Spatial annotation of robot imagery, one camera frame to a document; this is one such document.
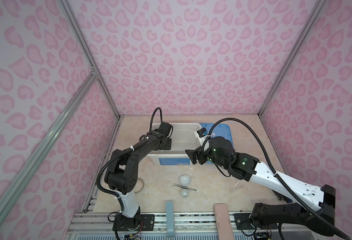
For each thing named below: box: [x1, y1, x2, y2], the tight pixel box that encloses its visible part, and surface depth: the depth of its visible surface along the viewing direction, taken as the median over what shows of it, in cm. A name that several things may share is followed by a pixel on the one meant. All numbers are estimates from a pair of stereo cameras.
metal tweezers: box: [172, 183, 198, 192], surface depth 86 cm
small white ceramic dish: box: [180, 189, 190, 198], surface depth 82 cm
